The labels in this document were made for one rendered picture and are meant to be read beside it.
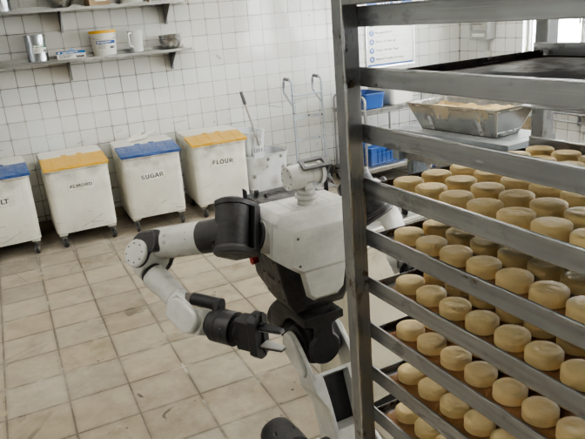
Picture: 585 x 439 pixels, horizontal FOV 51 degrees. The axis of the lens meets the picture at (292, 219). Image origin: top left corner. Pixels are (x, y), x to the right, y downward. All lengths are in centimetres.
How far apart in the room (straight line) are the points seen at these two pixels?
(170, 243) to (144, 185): 400
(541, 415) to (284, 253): 87
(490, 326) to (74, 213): 492
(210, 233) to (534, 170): 102
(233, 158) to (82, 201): 142
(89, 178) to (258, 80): 210
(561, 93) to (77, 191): 508
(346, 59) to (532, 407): 57
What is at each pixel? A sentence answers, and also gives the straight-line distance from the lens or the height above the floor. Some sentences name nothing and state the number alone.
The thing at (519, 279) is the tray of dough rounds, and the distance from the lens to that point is 88.
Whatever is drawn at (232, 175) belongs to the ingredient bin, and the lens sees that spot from 588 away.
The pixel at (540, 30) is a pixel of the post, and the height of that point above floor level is 172.
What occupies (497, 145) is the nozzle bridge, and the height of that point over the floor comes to 118.
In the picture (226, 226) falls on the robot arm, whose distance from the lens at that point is 159.
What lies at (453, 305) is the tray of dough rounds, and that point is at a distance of 100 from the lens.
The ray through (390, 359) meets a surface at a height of 27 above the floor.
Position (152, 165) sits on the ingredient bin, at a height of 59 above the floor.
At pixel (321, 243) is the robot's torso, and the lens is 163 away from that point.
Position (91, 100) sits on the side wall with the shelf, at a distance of 614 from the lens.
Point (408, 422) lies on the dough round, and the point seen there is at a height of 105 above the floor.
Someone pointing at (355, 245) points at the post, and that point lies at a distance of 105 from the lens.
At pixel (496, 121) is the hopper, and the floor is 127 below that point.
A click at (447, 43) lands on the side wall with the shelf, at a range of 782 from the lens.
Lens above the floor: 178
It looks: 19 degrees down
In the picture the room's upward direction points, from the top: 5 degrees counter-clockwise
